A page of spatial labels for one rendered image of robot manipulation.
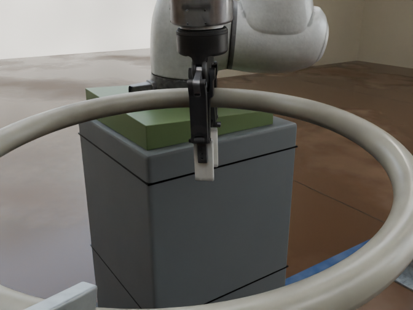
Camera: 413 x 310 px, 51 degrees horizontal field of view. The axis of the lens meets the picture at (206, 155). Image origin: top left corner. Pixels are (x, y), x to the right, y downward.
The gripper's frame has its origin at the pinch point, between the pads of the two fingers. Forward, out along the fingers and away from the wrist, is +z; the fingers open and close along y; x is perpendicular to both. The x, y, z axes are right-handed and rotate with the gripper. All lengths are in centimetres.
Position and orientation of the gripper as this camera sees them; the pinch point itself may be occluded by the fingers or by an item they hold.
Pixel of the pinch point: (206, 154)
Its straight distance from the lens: 71.0
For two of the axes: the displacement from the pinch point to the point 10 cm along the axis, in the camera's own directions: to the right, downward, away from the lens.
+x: 9.9, 0.3, -1.5
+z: 0.3, 9.1, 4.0
